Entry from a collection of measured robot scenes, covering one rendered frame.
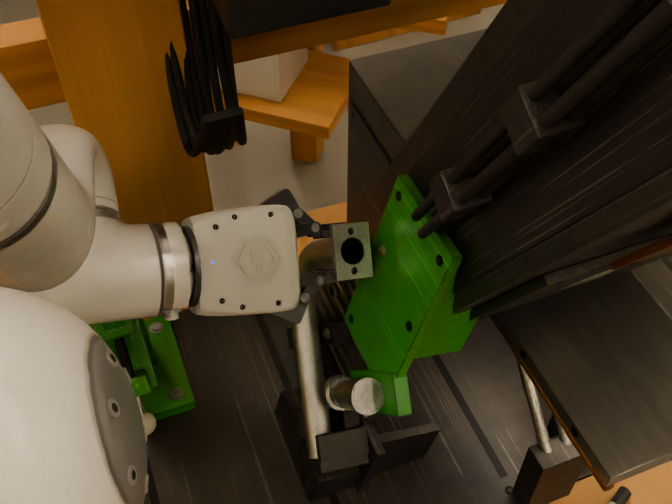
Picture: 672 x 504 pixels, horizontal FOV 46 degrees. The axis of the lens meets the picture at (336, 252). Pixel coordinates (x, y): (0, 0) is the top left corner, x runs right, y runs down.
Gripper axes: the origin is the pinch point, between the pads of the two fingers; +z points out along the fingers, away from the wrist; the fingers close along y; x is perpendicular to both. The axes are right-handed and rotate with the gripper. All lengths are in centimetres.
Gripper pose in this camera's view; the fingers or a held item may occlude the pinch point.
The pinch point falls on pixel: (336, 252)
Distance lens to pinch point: 79.0
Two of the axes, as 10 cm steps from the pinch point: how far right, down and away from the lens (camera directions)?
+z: 9.0, -0.9, 4.3
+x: -4.3, 0.2, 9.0
